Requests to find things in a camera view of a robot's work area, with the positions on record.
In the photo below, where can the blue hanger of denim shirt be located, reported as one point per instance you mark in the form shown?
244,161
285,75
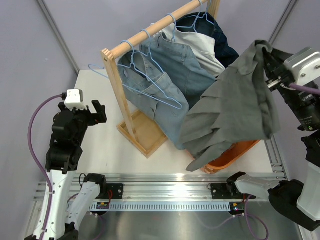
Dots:
147,50

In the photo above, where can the light blue denim skirt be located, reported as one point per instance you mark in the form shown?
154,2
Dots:
180,63

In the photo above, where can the white garment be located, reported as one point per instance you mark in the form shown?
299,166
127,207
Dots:
201,45

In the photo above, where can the dark navy jeans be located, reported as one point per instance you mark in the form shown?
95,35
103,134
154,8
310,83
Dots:
223,52

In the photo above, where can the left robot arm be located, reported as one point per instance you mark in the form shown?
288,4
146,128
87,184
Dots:
59,220

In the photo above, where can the orange plastic basket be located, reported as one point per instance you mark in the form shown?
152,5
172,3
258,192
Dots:
236,151

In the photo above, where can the grey pleated skirt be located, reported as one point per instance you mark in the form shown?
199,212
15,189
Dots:
237,107

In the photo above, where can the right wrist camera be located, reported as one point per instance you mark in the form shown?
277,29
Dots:
304,66

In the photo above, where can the blue hanger of white garment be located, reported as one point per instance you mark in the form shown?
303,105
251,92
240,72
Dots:
174,27

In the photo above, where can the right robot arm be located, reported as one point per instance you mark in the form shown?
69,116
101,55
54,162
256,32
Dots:
297,201

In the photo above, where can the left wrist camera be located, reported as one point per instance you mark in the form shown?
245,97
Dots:
73,101

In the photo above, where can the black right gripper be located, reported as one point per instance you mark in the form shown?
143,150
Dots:
275,65

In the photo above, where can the blue hanger of jeans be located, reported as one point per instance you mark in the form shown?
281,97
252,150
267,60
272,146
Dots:
198,22

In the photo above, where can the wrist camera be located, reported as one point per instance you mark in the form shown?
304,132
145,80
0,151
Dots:
304,66
73,101

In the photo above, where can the light blue denim shirt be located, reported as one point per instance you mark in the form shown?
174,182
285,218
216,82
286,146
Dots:
167,118

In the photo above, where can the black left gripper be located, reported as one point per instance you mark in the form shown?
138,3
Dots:
95,118

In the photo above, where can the blue wire hanger with skirt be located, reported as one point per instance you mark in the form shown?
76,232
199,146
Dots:
142,79

